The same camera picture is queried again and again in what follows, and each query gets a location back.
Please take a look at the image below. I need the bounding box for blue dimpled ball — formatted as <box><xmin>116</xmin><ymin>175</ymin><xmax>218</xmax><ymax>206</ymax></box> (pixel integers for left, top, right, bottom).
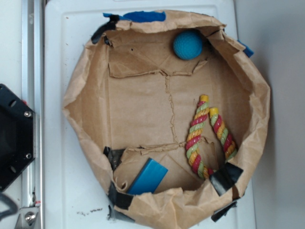
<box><xmin>173</xmin><ymin>31</ymin><xmax>203</xmax><ymax>60</ymax></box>

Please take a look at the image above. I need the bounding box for brown paper bag tray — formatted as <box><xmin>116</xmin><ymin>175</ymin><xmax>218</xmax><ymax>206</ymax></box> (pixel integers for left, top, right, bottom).
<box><xmin>63</xmin><ymin>10</ymin><xmax>270</xmax><ymax>229</ymax></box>

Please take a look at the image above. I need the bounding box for blue rectangular block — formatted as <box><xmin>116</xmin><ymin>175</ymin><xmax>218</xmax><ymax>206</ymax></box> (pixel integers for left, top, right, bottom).
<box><xmin>127</xmin><ymin>158</ymin><xmax>168</xmax><ymax>195</ymax></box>

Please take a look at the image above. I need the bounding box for white plastic board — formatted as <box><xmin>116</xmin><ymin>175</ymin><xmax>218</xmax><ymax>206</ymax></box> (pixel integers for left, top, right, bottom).
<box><xmin>44</xmin><ymin>0</ymin><xmax>257</xmax><ymax>229</ymax></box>

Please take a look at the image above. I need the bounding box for multicolour twisted rope toy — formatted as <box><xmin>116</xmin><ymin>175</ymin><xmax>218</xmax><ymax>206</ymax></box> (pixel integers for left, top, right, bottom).
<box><xmin>185</xmin><ymin>94</ymin><xmax>237</xmax><ymax>180</ymax></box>

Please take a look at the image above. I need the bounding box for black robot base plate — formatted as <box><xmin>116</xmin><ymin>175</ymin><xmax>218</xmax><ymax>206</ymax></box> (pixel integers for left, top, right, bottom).
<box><xmin>0</xmin><ymin>84</ymin><xmax>35</xmax><ymax>192</ymax></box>

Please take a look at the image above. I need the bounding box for aluminium frame rail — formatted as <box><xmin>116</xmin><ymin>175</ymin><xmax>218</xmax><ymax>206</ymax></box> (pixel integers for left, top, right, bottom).
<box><xmin>15</xmin><ymin>0</ymin><xmax>46</xmax><ymax>229</ymax></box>

